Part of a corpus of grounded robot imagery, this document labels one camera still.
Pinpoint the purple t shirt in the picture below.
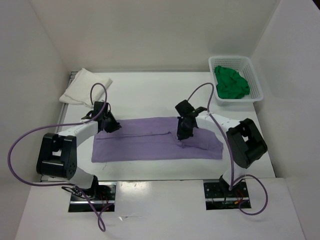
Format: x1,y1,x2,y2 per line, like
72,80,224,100
91,116,224,163

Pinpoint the white t shirt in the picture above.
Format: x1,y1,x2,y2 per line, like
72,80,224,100
59,68,113,108

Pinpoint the green t shirt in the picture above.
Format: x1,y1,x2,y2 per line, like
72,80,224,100
214,65,251,100

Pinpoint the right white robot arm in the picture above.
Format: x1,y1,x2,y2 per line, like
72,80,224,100
178,112,268,197

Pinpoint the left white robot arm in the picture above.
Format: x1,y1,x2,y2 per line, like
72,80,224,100
36,110,122,200

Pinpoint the white plastic laundry basket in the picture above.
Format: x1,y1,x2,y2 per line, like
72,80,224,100
208,55,264,106

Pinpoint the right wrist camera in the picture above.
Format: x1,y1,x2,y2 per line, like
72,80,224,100
175,99,207,118

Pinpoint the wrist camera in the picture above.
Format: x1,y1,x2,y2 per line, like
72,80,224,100
175,99,207,118
81,101,110,122

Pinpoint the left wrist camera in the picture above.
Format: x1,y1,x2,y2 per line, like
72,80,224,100
81,101,110,122

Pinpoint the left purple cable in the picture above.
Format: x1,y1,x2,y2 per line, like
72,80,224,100
7,82,113,232

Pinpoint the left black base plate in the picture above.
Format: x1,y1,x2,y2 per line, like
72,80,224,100
65,182,117,213

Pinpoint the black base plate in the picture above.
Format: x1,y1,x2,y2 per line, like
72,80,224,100
65,182,117,213
203,179,251,211

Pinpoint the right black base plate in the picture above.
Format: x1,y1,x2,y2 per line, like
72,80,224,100
203,179,251,211

